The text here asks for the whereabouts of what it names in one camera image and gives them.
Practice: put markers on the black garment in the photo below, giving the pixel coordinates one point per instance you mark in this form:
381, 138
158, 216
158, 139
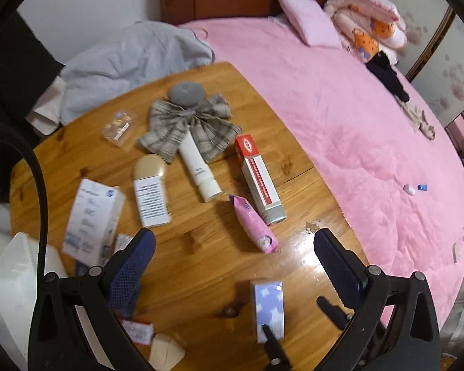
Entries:
386, 73

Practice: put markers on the beige garment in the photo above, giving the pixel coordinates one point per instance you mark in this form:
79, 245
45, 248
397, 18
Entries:
417, 118

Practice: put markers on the clear plastic packet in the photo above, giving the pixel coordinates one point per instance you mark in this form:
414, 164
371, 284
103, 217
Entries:
118, 127

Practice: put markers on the blue packet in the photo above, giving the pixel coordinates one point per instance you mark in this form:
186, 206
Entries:
81, 268

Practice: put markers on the small red and white packet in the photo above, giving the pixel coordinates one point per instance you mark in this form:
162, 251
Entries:
139, 330

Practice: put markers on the beige makeup sponge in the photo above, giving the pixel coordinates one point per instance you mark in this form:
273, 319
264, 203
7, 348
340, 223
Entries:
166, 351

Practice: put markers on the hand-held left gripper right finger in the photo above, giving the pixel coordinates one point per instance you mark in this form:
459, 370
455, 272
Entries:
338, 266

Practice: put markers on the plaid bow hair clip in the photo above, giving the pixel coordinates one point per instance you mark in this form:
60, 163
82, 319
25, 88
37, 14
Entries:
193, 123

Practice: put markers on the silver foil packet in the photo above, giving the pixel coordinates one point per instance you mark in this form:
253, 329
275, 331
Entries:
122, 241

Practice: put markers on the black padded jacket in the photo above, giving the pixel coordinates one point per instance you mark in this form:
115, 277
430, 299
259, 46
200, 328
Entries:
11, 69

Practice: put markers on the light grey cloth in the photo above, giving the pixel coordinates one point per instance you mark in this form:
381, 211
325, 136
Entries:
139, 58

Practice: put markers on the white tube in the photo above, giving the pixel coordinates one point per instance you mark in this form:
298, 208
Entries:
199, 174

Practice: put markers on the white plastic bin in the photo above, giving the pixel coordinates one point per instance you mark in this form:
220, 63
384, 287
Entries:
11, 290

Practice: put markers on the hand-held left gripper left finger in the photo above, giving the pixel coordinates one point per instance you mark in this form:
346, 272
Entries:
133, 270

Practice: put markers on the pink pillow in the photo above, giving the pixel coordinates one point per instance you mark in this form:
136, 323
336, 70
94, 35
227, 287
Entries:
307, 19

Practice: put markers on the floral panel screen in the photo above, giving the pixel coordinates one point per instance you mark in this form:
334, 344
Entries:
429, 34

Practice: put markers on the small white cap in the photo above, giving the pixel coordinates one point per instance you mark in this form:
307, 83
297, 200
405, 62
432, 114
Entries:
408, 189

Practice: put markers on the red and white toothpaste box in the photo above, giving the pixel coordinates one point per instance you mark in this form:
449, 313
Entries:
261, 185

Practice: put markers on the white bottle with beige cap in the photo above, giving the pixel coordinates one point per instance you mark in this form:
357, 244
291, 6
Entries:
151, 197

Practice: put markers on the pink floral blanket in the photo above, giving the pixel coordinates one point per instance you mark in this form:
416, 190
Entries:
371, 19

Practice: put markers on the blue box with white stars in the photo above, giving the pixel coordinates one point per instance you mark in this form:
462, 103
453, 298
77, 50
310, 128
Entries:
268, 307

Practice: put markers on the pink bedspread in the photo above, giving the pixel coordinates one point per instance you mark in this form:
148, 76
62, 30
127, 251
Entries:
352, 131

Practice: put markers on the white and blue box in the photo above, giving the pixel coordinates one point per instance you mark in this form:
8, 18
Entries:
92, 220

